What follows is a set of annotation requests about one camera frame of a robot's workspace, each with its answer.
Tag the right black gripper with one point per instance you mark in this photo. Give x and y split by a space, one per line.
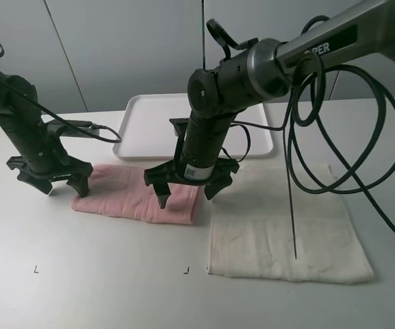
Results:
215 178

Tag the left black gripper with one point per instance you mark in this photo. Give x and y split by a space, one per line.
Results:
40 171

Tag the pink towel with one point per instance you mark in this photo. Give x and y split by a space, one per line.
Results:
120 191

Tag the cream white towel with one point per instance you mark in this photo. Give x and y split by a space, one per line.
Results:
262 226

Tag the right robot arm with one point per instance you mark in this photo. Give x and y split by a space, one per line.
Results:
257 71

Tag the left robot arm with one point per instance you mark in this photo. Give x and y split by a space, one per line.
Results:
21 119

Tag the white rectangular plastic tray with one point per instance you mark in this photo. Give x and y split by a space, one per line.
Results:
147 133

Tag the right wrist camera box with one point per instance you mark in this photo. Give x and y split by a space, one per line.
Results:
179 125

